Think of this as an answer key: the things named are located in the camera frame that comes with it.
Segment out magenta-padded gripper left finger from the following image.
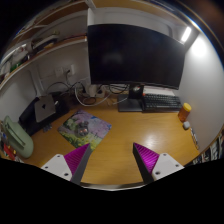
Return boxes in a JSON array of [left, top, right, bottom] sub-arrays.
[[40, 143, 93, 185]]

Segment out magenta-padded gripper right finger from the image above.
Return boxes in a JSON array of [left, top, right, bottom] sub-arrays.
[[132, 142, 185, 185]]

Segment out transparent computer mouse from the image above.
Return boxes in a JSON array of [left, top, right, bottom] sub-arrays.
[[75, 120, 90, 138]]

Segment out floral print mouse pad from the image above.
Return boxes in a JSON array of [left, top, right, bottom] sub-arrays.
[[57, 109, 113, 151]]

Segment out slim dark pen case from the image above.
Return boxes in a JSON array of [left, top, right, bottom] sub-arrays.
[[189, 128, 201, 151]]

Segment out pale green jug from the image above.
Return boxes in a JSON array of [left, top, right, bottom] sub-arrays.
[[2, 115, 35, 159]]

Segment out low shelf with books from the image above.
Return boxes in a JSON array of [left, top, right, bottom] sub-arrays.
[[184, 124, 224, 168]]

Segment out orange jar with yellow lid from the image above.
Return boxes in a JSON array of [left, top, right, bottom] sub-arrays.
[[177, 102, 193, 123]]

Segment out silver mini computer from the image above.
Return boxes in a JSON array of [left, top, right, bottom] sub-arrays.
[[34, 94, 58, 124]]

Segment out black computer keyboard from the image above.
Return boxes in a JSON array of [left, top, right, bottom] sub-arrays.
[[142, 93, 184, 113]]

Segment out white power strip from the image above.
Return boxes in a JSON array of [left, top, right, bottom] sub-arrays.
[[87, 84, 105, 98]]

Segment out black computer monitor with stand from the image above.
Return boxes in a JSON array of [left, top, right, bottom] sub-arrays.
[[87, 23, 186, 113]]

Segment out white cable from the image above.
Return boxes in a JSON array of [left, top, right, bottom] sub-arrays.
[[73, 83, 119, 108]]

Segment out black cable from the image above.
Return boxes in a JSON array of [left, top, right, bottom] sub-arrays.
[[108, 83, 129, 95]]

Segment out white wall outlet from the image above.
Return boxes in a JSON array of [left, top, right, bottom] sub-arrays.
[[54, 64, 76, 78]]

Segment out wooden wall shelf unit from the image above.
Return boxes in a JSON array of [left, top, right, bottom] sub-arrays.
[[0, 0, 188, 88]]

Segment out white wall lamp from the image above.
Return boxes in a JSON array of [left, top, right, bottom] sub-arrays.
[[180, 25, 193, 44]]

